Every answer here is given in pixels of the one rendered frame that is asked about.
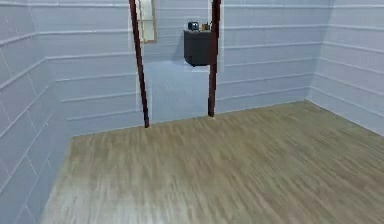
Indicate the pale window with tan frame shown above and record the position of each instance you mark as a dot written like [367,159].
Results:
[147,20]

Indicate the small orange brown object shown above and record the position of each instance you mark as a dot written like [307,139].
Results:
[205,26]

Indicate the dark brown door frame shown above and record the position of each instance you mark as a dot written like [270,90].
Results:
[212,66]

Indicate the dark grey cabinet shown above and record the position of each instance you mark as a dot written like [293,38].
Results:
[197,47]

